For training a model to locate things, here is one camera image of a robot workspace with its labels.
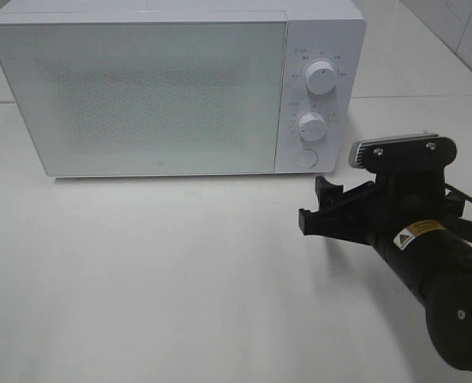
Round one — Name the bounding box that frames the upper white power knob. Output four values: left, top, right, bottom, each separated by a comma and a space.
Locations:
304, 57, 338, 95

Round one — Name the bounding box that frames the white timer knob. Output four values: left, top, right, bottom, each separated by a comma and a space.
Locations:
297, 113, 328, 142

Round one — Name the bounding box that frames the white microwave door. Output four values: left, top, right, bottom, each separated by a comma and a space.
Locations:
0, 22, 286, 177

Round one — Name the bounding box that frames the round door release button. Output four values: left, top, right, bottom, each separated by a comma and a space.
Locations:
293, 149, 318, 169

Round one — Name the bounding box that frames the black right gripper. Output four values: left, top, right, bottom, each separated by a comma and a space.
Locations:
298, 165, 466, 248

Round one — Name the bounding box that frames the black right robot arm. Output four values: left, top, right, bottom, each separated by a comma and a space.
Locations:
299, 170, 472, 371

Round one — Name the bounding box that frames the white microwave oven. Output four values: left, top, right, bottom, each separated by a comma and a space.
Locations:
0, 1, 367, 177

